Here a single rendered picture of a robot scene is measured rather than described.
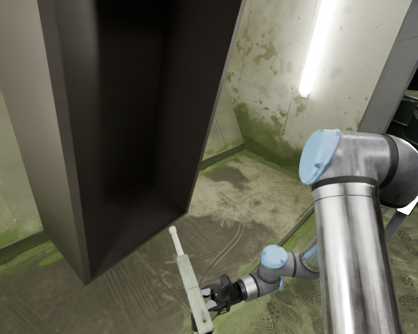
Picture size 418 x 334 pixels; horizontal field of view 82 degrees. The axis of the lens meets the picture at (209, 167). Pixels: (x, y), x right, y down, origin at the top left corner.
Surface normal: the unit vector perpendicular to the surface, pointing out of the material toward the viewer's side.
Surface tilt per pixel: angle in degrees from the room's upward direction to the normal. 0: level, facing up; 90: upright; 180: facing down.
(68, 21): 102
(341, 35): 90
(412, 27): 90
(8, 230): 57
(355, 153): 38
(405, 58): 90
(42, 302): 0
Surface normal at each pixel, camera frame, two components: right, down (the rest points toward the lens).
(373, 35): -0.70, 0.33
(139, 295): 0.07, -0.85
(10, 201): 0.64, -0.12
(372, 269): -0.06, -0.39
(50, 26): 0.75, 0.54
